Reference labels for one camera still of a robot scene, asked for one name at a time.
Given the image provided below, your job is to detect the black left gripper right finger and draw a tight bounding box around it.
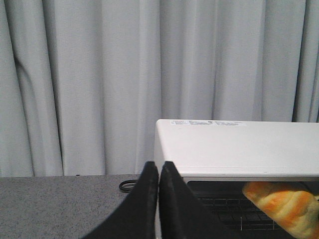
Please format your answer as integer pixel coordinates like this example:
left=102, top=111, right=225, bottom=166
left=159, top=161, right=240, bottom=239

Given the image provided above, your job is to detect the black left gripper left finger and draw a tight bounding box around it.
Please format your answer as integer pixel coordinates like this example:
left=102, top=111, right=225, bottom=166
left=87, top=161, right=159, bottom=239

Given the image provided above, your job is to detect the striped cone-shaped bread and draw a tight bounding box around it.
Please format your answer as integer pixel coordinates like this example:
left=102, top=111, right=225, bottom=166
left=242, top=182, right=319, bottom=239

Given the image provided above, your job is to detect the white Toshiba toaster oven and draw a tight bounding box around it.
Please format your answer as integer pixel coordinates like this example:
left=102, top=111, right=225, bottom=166
left=154, top=119, right=319, bottom=239

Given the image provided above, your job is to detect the grey curtain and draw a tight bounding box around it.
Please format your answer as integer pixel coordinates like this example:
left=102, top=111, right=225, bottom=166
left=0, top=0, right=319, bottom=177

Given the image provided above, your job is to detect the black power cable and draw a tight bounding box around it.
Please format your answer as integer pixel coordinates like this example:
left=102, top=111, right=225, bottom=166
left=119, top=179, right=138, bottom=193

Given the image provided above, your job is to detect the metal wire oven rack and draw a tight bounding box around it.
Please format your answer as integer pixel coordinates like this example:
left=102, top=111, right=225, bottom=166
left=198, top=197, right=281, bottom=231

